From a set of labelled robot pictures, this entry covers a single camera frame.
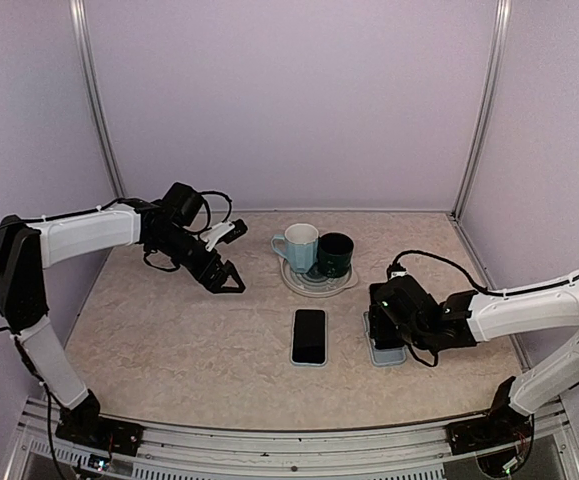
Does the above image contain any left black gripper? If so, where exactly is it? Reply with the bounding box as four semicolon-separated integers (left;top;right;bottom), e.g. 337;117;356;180
150;225;245;292

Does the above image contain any light blue phone case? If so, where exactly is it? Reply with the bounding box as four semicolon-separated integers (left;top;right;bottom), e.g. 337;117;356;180
288;307;330;370
363;311;407;368

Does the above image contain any purple edged black phone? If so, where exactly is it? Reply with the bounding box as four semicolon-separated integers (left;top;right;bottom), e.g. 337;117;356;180
291;309;327;365

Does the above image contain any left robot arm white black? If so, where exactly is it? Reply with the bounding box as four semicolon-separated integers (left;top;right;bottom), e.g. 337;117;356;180
0;182;247;445

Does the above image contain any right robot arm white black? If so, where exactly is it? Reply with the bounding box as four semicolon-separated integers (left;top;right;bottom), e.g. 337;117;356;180
373;262;579;444

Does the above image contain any light blue ceramic mug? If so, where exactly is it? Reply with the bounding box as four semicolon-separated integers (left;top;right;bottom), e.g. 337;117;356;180
271;223;319;274

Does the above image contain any grey ceramic plate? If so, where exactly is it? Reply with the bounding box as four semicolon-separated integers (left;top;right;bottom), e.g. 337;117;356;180
278;259;359;299

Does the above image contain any dark green ceramic mug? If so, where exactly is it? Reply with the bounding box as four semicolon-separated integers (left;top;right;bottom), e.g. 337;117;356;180
317;232;354;278

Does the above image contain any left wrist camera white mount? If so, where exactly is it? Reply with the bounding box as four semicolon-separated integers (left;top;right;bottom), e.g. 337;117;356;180
200;219;248;251

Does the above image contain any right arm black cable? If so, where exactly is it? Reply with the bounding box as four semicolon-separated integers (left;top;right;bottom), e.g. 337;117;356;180
386;241;579;296

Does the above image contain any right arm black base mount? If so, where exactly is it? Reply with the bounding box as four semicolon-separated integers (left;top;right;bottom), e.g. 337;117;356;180
446;409;533;455

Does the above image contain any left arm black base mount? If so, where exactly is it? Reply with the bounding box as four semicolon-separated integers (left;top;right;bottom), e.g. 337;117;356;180
56;416;144;457

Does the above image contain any left aluminium frame post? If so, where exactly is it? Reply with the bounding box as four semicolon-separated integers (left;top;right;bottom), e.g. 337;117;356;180
69;0;127;197

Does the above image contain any aluminium frame post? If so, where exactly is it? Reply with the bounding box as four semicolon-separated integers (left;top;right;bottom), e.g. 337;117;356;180
451;0;512;223
69;0;127;197

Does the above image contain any right aluminium frame post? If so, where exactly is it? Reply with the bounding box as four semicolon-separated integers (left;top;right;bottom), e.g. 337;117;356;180
451;0;512;223

